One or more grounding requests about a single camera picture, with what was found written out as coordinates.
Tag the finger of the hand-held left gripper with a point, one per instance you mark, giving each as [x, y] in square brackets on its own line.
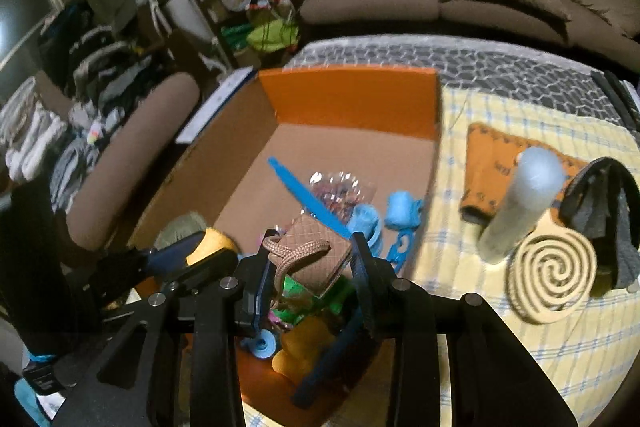
[205, 274]
[170, 257]

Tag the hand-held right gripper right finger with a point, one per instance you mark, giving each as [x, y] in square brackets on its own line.
[367, 292]

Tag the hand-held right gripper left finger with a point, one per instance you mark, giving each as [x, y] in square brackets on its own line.
[256, 292]

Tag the yellow hair roller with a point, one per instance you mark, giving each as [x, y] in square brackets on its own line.
[210, 244]

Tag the blue plastic tongs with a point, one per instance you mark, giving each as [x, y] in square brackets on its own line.
[300, 192]

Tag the grey plastic bottle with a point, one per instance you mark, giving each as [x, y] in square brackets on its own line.
[520, 207]

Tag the orange cloth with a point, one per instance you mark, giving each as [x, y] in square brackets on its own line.
[490, 167]

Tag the beige spiral coaster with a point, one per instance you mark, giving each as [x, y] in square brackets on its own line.
[555, 277]

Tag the orange cardboard box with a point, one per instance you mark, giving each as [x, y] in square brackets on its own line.
[350, 102]

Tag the grey cloth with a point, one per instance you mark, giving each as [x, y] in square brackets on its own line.
[625, 247]

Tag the jar with patterned lid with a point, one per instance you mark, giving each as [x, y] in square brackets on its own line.
[180, 227]

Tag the pink hair roller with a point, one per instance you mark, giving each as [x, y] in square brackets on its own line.
[282, 316]

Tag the green hair roller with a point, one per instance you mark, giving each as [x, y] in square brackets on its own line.
[295, 288]

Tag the yellow soft item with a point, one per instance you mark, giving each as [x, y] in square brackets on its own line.
[302, 347]

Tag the blue hair roller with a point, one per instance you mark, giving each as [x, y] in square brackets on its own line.
[400, 207]

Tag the clear bag of beads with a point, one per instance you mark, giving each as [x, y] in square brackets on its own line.
[340, 192]

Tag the brown upholstered chair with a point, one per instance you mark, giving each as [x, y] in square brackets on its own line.
[130, 157]

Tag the yellow plaid tablecloth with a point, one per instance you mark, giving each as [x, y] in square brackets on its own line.
[500, 357]

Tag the blue and white carton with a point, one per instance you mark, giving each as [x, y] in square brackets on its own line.
[220, 102]

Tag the pile of clothes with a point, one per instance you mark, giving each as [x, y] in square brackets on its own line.
[85, 82]

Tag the green bag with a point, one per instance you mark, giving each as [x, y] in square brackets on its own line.
[265, 34]

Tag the cluttered wooden shelf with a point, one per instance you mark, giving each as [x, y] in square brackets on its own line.
[250, 22]

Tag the black remote control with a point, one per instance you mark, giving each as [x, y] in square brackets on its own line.
[620, 99]

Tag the small brown cushion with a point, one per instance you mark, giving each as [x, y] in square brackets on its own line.
[610, 7]

